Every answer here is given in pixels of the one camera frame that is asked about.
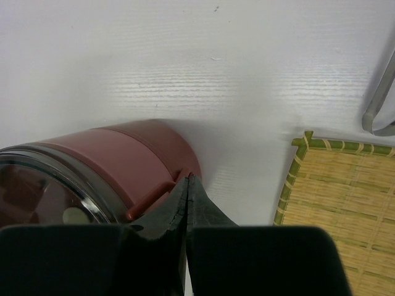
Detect metal tongs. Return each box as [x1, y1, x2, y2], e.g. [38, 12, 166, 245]
[362, 52, 394, 137]

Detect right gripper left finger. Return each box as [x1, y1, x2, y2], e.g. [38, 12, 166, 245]
[1, 178, 189, 295]

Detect red steel lunch bowl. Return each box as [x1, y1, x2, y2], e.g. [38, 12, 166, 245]
[107, 118, 203, 186]

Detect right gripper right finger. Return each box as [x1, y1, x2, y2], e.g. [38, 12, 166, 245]
[186, 176, 351, 295]

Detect yellow bamboo mat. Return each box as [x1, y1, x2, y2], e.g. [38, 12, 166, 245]
[273, 131, 394, 295]

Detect grey lid with red clips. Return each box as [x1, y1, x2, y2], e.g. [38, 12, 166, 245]
[1, 145, 175, 228]

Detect red steel bowl with clips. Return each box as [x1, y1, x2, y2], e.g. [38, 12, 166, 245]
[36, 123, 183, 213]

